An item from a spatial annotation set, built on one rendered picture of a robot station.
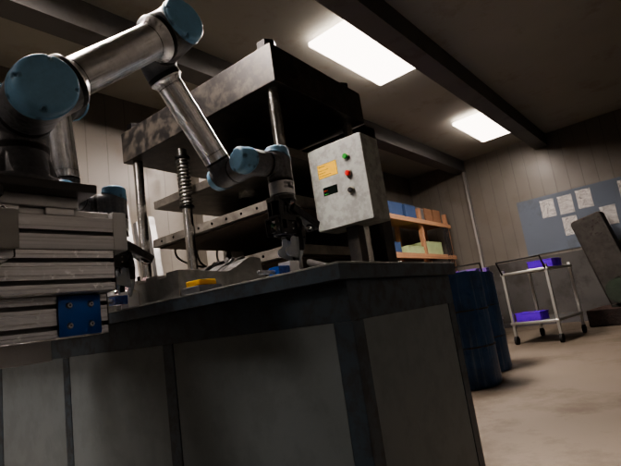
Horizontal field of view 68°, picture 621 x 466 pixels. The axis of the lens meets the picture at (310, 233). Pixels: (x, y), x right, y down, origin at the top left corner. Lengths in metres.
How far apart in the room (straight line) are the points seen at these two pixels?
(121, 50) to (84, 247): 0.45
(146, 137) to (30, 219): 1.99
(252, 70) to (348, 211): 0.86
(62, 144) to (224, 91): 1.16
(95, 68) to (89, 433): 1.28
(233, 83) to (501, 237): 6.91
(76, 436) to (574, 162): 7.90
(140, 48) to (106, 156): 3.69
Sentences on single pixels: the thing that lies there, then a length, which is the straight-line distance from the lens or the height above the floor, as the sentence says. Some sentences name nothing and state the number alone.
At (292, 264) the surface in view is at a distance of 1.29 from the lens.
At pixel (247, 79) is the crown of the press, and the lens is 2.43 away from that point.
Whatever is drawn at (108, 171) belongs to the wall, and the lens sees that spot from 4.82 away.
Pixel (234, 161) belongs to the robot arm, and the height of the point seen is 1.14.
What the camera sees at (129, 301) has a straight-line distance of 1.57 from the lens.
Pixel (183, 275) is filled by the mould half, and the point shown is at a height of 0.87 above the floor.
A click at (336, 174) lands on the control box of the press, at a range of 2.14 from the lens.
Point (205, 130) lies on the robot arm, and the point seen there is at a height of 1.26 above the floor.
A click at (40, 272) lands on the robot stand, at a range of 1.06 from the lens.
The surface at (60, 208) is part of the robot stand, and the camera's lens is 1.11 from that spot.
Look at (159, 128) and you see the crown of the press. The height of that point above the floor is 1.89.
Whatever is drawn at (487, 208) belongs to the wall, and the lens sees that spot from 8.87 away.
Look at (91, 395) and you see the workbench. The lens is 1.88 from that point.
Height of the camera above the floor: 0.70
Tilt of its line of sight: 10 degrees up
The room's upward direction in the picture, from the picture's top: 8 degrees counter-clockwise
